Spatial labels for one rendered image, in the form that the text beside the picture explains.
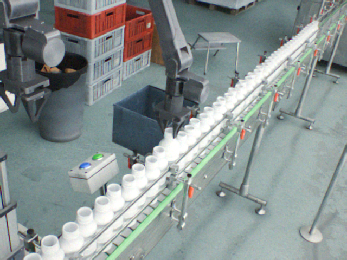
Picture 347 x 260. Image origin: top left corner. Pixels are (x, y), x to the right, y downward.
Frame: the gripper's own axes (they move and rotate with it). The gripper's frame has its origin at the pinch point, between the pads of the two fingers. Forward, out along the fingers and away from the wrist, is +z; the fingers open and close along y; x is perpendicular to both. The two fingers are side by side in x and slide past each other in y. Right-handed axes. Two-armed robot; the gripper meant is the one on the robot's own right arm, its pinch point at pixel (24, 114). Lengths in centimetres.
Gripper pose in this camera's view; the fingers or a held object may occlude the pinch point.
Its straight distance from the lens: 92.9
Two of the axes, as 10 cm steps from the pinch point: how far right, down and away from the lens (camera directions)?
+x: 5.0, -4.0, 7.7
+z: -1.2, 8.5, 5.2
